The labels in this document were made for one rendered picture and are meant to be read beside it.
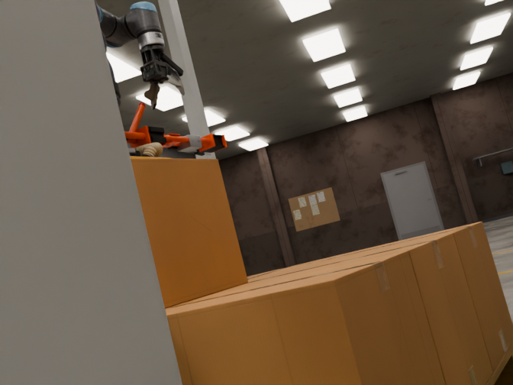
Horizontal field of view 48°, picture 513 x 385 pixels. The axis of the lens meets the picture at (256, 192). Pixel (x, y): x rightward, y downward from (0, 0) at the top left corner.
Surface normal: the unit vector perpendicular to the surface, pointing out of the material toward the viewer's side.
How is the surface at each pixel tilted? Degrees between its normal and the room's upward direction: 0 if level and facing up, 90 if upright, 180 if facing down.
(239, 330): 90
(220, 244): 90
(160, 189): 90
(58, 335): 90
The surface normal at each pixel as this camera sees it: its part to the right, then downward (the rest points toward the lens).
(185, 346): -0.54, 0.04
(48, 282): 0.81, -0.26
